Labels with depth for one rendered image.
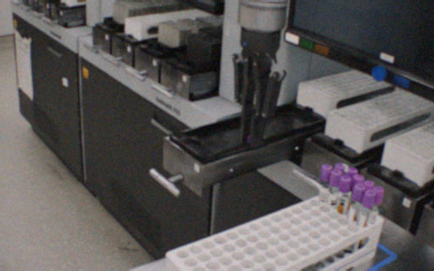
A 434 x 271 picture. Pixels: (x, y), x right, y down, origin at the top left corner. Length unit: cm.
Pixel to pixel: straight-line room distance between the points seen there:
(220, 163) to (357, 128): 28
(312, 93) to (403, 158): 31
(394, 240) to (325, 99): 47
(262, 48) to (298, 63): 32
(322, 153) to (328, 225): 39
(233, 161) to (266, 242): 38
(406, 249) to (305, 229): 18
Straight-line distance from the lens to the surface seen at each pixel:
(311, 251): 69
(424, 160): 101
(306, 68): 132
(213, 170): 102
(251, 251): 69
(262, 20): 96
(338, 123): 112
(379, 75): 105
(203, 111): 141
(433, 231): 100
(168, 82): 152
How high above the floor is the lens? 130
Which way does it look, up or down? 26 degrees down
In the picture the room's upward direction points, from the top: 4 degrees clockwise
